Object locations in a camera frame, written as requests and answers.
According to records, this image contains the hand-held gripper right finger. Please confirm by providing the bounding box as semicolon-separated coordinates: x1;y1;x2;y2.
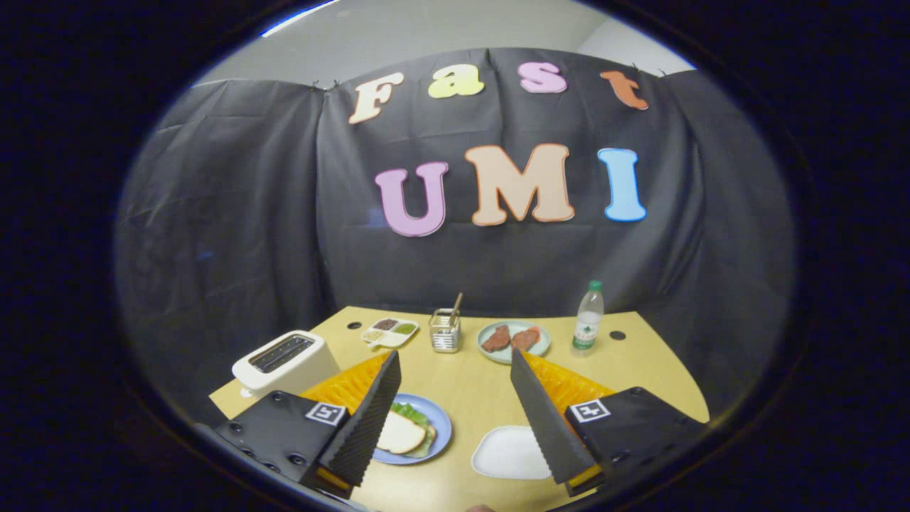
510;348;712;497

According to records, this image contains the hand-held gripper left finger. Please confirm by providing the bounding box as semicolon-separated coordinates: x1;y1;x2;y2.
215;349;402;498

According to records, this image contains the plain bread slice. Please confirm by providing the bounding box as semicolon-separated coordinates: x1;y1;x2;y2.
376;410;428;455

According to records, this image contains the green lettuce leaf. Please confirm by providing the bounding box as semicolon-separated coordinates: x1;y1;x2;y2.
391;402;438;458

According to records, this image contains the white plate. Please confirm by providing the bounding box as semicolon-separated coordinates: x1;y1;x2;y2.
471;425;552;480

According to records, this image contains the pale green plate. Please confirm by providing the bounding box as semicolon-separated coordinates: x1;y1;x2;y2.
477;320;552;365

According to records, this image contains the blue plate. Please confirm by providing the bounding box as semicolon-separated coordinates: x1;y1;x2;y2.
372;393;453;466

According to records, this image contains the white divided bean dish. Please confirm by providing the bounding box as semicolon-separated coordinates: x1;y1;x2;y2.
360;317;420;349

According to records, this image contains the white toaster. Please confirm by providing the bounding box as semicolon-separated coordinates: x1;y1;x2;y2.
232;330;341;398

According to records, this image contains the clear plastic water bottle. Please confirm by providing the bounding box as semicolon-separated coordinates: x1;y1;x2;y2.
572;279;605;354

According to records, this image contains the black backdrop cloth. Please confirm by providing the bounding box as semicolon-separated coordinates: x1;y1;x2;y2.
114;47;797;427

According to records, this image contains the wire utensil holder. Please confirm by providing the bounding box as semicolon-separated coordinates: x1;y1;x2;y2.
429;308;462;353

